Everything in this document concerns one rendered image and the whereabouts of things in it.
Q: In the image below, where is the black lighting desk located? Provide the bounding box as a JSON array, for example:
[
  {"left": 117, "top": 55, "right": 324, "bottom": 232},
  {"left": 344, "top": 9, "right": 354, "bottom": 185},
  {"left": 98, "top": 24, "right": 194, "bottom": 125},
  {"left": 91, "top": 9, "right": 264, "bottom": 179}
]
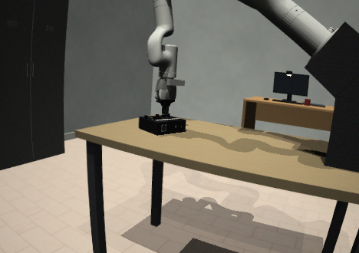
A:
[{"left": 139, "top": 113, "right": 186, "bottom": 135}]

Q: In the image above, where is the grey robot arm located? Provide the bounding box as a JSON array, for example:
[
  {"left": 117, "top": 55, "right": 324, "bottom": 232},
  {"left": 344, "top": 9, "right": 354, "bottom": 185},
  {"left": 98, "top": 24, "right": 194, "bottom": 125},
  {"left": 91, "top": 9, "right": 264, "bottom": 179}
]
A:
[{"left": 147, "top": 0, "right": 338, "bottom": 86}]

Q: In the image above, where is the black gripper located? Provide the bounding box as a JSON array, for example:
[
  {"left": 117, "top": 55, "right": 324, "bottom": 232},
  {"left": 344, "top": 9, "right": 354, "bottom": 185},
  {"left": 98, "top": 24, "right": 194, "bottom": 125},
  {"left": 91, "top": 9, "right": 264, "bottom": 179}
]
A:
[{"left": 155, "top": 78, "right": 176, "bottom": 114}]

